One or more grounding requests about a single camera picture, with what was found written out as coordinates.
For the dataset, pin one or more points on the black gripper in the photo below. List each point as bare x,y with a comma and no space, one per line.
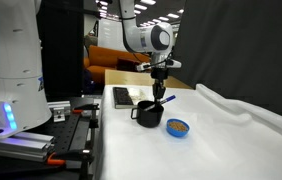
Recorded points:
159,75

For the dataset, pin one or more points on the grey pen with blue cap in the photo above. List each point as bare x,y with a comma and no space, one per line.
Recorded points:
170,98

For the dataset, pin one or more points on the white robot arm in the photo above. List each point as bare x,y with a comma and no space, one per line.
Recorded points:
23,103

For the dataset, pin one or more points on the blue bowl of cereal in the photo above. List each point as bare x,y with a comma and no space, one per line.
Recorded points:
177,128

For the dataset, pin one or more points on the white tablecloth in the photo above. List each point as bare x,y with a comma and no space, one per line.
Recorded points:
228,140

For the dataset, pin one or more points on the orange sofa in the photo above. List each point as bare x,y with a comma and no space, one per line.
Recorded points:
100,59

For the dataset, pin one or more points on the white whiteboard panel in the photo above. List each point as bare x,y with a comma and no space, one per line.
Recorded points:
110,35

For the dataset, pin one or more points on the dark grey curtain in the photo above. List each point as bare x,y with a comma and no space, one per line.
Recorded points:
234,47

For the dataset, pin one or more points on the black perforated mounting board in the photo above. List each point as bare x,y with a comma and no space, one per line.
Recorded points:
70,134

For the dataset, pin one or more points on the black cup with handle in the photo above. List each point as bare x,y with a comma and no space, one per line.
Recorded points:
147,118

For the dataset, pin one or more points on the orange handled clamp far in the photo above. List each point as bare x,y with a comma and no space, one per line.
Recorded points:
88,110

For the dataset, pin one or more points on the orange handled clamp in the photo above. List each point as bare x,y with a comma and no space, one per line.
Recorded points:
84,156
88,110

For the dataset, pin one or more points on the small aluminium bracket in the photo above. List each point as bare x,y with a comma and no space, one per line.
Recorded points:
60,110

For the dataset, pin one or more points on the orange handled clamp near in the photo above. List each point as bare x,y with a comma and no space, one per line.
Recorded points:
84,156

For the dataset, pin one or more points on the aluminium extrusion rail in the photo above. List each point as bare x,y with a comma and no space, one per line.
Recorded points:
27,146

